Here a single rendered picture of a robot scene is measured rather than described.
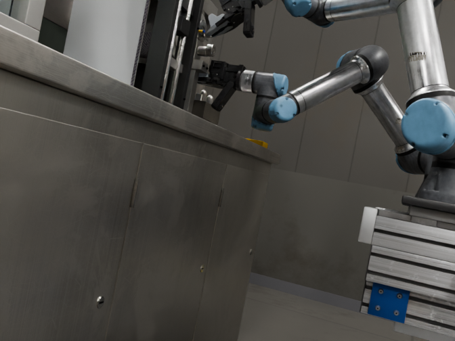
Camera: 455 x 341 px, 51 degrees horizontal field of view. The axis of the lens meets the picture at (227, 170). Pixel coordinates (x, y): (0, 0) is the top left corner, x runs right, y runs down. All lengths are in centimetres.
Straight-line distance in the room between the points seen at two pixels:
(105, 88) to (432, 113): 72
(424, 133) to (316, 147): 256
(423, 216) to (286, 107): 50
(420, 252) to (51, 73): 94
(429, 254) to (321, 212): 242
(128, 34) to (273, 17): 271
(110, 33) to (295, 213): 254
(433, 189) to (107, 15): 98
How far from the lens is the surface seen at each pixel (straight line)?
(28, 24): 72
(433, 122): 116
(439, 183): 127
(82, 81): 71
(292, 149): 373
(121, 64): 139
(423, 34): 127
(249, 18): 166
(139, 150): 92
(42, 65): 64
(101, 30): 145
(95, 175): 81
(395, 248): 127
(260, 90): 162
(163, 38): 126
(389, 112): 182
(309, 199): 366
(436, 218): 126
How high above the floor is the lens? 79
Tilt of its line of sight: level
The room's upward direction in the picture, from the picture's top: 11 degrees clockwise
